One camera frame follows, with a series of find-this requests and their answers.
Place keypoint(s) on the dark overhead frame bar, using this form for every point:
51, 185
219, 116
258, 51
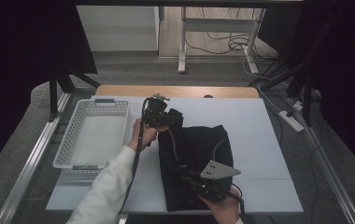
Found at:
181, 3

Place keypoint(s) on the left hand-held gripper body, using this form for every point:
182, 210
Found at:
156, 112

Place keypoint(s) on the person's right hand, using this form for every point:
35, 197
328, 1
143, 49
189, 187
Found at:
225, 211

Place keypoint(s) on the black curtain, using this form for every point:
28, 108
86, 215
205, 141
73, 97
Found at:
347, 62
10, 62

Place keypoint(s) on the white perforated plastic basket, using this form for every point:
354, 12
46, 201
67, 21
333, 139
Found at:
94, 140

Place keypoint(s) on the aluminium floor rail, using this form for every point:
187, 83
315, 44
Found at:
333, 175
26, 174

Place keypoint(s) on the black metal stand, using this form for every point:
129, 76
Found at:
53, 99
306, 102

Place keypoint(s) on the white power strip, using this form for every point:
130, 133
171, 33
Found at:
291, 121

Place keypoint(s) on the dark knit vest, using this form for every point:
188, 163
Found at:
194, 149

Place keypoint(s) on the person's left hand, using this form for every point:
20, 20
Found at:
144, 137

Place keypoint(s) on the white desk frame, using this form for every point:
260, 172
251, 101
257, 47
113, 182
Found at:
219, 25

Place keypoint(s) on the white plug adapter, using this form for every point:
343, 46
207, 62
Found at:
297, 105

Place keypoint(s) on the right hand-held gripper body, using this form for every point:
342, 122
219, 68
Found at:
216, 171

